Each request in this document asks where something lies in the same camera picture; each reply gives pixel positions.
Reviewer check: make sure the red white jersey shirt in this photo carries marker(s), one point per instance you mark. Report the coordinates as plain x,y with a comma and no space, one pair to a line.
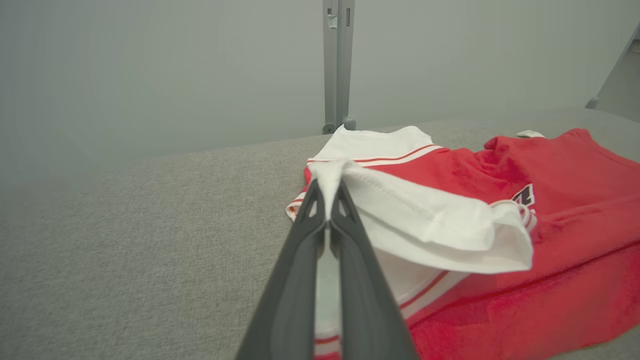
550,300

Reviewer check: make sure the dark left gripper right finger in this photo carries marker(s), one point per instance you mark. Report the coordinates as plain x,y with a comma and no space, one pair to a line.
370,310

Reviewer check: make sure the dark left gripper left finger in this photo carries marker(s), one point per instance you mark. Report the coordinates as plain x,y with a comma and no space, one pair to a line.
290,300

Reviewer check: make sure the grey fabric sofa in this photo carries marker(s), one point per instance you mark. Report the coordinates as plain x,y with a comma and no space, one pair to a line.
150,250

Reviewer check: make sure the grey metal frame post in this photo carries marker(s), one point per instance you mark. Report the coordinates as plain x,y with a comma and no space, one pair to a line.
337,60

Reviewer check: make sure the grey wheeled frame leg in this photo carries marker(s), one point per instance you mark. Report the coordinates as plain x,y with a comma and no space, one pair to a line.
592,103

